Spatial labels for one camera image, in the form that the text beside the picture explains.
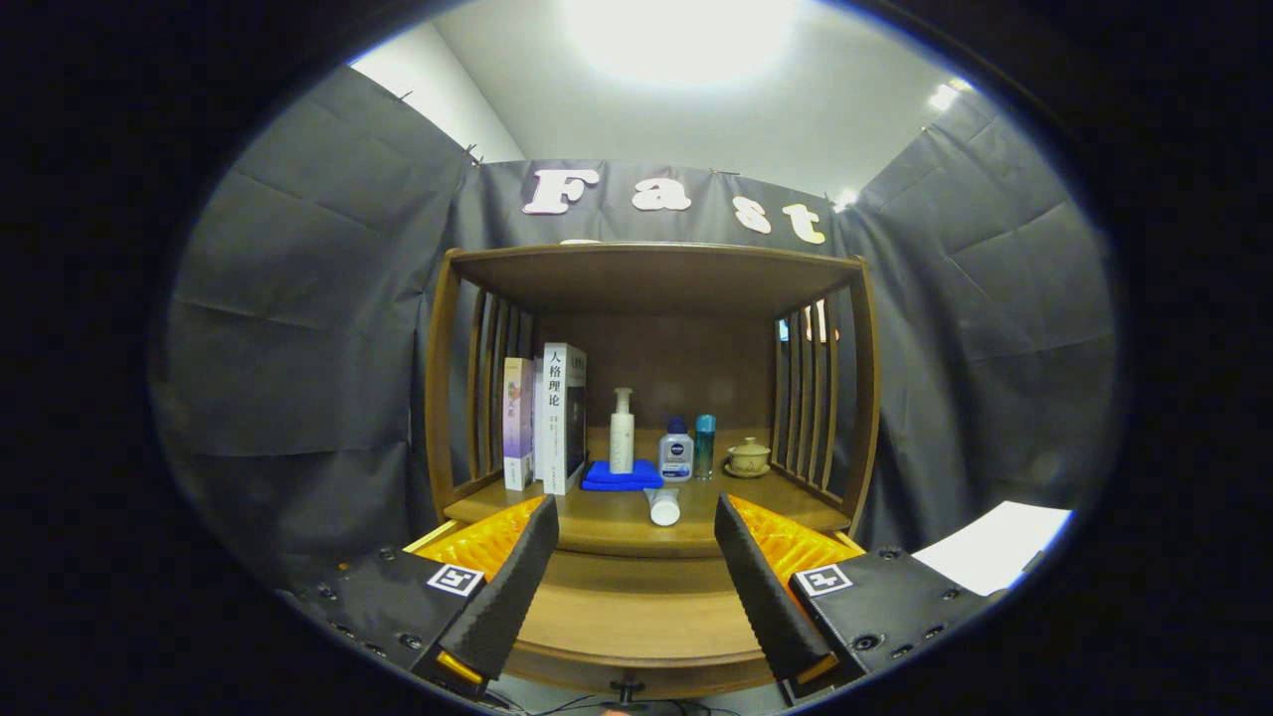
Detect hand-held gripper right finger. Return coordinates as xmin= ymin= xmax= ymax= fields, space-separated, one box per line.
xmin=713 ymin=492 xmax=1005 ymax=709

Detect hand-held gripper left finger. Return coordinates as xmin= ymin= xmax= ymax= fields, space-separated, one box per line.
xmin=298 ymin=494 xmax=561 ymax=699

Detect black backdrop cloth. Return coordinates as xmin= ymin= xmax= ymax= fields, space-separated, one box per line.
xmin=149 ymin=65 xmax=1120 ymax=598

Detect white side table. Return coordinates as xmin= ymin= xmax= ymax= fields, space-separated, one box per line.
xmin=910 ymin=500 xmax=1077 ymax=598

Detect ceramic lidded teacup with saucer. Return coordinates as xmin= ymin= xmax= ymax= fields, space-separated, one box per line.
xmin=724 ymin=437 xmax=773 ymax=479

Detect white bottle blue pump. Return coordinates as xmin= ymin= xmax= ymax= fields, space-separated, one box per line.
xmin=658 ymin=417 xmax=695 ymax=484

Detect wooden countertop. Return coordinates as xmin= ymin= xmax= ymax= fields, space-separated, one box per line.
xmin=443 ymin=467 xmax=853 ymax=558

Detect blue folded cloth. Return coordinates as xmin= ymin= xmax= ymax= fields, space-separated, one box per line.
xmin=581 ymin=458 xmax=665 ymax=492

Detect white book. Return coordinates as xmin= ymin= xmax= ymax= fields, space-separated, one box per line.
xmin=533 ymin=342 xmax=589 ymax=496

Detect wooden cabinet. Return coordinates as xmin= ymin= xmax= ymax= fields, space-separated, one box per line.
xmin=425 ymin=242 xmax=882 ymax=558

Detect black floor cables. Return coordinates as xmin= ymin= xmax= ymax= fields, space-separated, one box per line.
xmin=497 ymin=691 xmax=737 ymax=716

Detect purple book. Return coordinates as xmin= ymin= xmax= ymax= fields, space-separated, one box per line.
xmin=502 ymin=357 xmax=536 ymax=492

